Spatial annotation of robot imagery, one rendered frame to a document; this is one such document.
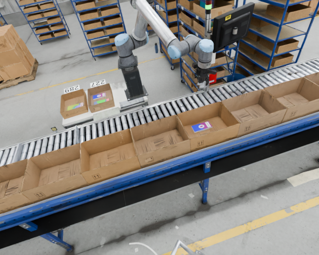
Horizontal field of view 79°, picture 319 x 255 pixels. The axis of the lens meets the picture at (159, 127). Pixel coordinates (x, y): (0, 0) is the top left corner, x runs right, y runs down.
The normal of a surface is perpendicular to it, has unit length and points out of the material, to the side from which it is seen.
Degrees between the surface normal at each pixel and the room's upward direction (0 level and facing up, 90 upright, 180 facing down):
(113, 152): 0
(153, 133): 89
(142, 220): 0
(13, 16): 90
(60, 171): 0
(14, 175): 89
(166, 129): 89
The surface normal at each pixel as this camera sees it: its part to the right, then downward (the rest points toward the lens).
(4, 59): 0.35, 0.63
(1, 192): -0.17, -0.69
